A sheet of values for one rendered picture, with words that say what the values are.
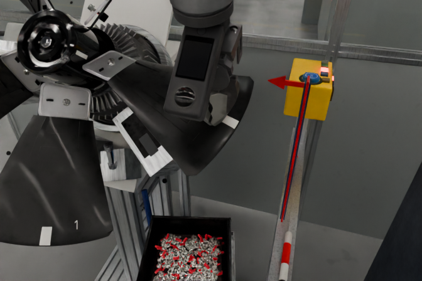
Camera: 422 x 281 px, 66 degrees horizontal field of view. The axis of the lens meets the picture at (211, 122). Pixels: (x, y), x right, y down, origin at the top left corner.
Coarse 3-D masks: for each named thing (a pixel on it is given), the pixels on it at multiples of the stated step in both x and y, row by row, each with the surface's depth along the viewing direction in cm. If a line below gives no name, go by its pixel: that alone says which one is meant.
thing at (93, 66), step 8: (104, 56) 61; (112, 56) 61; (120, 56) 62; (128, 56) 62; (88, 64) 58; (96, 64) 58; (104, 64) 59; (120, 64) 60; (128, 64) 60; (96, 72) 56; (104, 72) 57; (112, 72) 57
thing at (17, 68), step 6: (6, 54) 61; (12, 54) 61; (6, 60) 62; (12, 60) 62; (12, 66) 63; (18, 66) 63; (12, 72) 63; (18, 72) 64; (18, 78) 64; (24, 78) 65; (30, 78) 65; (36, 78) 65; (42, 78) 65; (24, 84) 65; (30, 84) 66; (36, 84) 66; (30, 90) 66; (36, 90) 67
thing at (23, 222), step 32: (32, 128) 57; (64, 128) 60; (32, 160) 57; (64, 160) 59; (96, 160) 62; (0, 192) 55; (32, 192) 56; (64, 192) 59; (96, 192) 61; (0, 224) 55; (32, 224) 56; (64, 224) 58; (96, 224) 60
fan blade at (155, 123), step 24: (120, 72) 57; (144, 72) 58; (168, 72) 60; (120, 96) 53; (144, 96) 54; (240, 96) 57; (144, 120) 51; (168, 120) 52; (192, 120) 53; (240, 120) 54; (168, 144) 50; (192, 144) 51; (216, 144) 51; (192, 168) 49
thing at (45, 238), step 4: (44, 228) 57; (48, 228) 57; (44, 232) 57; (48, 232) 57; (44, 236) 57; (48, 236) 57; (40, 240) 57; (44, 240) 57; (48, 240) 57; (40, 244) 57; (44, 244) 57; (48, 244) 57
